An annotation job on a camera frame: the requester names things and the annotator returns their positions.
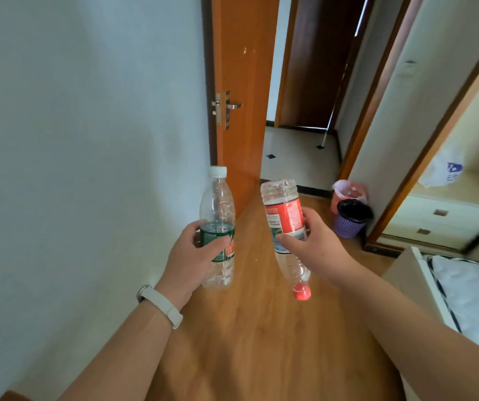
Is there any person's left hand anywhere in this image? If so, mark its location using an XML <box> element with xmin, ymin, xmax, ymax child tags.
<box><xmin>154</xmin><ymin>220</ymin><xmax>232</xmax><ymax>311</ymax></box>

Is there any person's right hand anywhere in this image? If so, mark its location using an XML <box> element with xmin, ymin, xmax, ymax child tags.
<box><xmin>275</xmin><ymin>207</ymin><xmax>363</xmax><ymax>288</ymax></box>

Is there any green label plastic bottle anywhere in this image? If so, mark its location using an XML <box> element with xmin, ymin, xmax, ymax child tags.
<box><xmin>199</xmin><ymin>165</ymin><xmax>237</xmax><ymax>291</ymax></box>

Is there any red label plastic bottle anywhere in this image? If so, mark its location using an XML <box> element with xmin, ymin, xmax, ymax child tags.
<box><xmin>260</xmin><ymin>179</ymin><xmax>312</xmax><ymax>301</ymax></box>

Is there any person's left forearm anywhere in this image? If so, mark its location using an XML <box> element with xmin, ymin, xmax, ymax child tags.
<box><xmin>57</xmin><ymin>284</ymin><xmax>180</xmax><ymax>401</ymax></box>

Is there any person's right forearm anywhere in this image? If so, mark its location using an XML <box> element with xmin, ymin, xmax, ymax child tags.
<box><xmin>335</xmin><ymin>263</ymin><xmax>479</xmax><ymax>401</ymax></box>

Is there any purple waste bin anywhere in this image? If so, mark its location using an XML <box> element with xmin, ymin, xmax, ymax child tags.
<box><xmin>333</xmin><ymin>199</ymin><xmax>374</xmax><ymax>239</ymax></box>

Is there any pink waste bin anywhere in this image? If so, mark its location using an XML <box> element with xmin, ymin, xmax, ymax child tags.
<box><xmin>330</xmin><ymin>180</ymin><xmax>368</xmax><ymax>215</ymax></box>

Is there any white wristband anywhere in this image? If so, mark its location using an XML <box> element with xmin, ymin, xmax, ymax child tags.
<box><xmin>136</xmin><ymin>285</ymin><xmax>183</xmax><ymax>330</ymax></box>

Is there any orange wooden door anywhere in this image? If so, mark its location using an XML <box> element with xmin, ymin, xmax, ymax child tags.
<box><xmin>211</xmin><ymin>0</ymin><xmax>281</xmax><ymax>217</ymax></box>

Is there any white drawer unit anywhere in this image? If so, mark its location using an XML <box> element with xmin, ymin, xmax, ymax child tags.
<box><xmin>382</xmin><ymin>193</ymin><xmax>479</xmax><ymax>255</ymax></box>

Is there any white plastic bag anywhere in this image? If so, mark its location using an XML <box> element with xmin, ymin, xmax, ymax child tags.
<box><xmin>418</xmin><ymin>148</ymin><xmax>466</xmax><ymax>188</ymax></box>

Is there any long thin stick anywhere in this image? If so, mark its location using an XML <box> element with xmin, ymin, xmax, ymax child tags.
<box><xmin>321</xmin><ymin>0</ymin><xmax>370</xmax><ymax>147</ymax></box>

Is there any bed with white mattress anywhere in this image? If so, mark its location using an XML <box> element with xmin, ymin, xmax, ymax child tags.
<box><xmin>382</xmin><ymin>246</ymin><xmax>479</xmax><ymax>401</ymax></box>

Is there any wardrobe with sliding doors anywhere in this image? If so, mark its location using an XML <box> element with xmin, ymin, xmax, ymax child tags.
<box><xmin>340</xmin><ymin>0</ymin><xmax>479</xmax><ymax>263</ymax></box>

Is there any dark brown wooden door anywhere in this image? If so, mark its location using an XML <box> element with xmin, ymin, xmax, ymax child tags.
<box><xmin>275</xmin><ymin>0</ymin><xmax>376</xmax><ymax>131</ymax></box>

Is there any metal door handle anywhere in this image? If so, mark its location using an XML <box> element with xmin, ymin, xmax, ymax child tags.
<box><xmin>211</xmin><ymin>91</ymin><xmax>243</xmax><ymax>131</ymax></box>

